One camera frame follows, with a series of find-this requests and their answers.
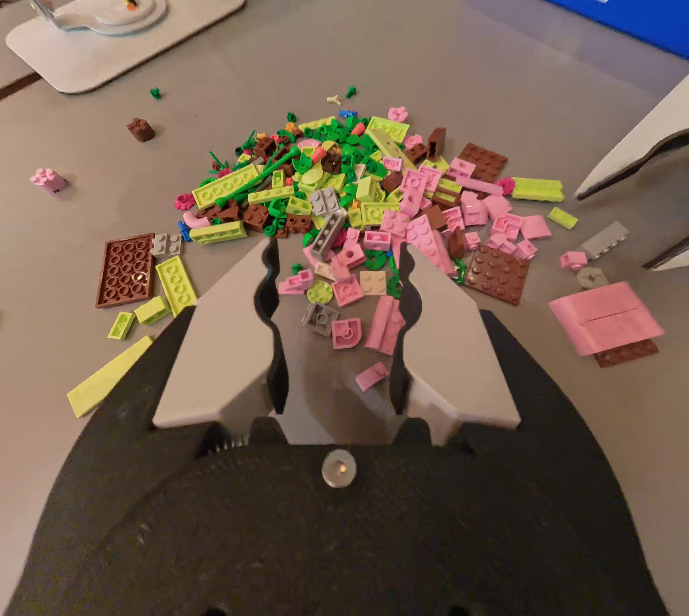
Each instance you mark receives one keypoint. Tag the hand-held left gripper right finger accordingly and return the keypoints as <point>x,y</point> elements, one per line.
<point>457,357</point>

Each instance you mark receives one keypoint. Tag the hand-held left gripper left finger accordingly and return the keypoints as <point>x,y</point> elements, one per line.
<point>215,357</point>

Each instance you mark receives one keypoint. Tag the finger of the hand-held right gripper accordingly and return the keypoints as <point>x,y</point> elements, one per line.
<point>646,142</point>
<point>673,256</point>

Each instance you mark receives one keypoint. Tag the pink rounded tile block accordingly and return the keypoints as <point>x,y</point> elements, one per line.
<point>603,314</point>

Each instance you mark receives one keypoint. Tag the pile of mixed toy bricks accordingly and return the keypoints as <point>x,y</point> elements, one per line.
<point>344,169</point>

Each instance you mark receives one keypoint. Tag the small lime brick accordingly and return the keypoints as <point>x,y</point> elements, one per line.
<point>153,310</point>

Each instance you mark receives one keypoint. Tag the grey round plate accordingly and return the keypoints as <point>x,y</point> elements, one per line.
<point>592,278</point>

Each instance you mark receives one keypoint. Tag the small pink curved brick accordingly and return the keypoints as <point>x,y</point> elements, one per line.
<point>371,376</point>

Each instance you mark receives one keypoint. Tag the brown square studded plate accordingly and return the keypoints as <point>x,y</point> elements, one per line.
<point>498,274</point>
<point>484,161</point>

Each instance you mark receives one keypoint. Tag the lime smooth tile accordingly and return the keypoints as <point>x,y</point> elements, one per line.
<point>107,379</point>

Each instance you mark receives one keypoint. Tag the grey square plate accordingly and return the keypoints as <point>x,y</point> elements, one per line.
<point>320,319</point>

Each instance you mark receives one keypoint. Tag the small lime flat plate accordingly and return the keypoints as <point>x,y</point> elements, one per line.
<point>563,218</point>

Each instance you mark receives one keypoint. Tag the brown rectangular plate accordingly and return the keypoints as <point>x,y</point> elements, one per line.
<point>125,271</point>

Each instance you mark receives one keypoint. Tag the small brown brick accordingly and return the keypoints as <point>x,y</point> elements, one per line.
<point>141,130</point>

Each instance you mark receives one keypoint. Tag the white stand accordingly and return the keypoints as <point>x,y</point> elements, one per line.
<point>134,45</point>

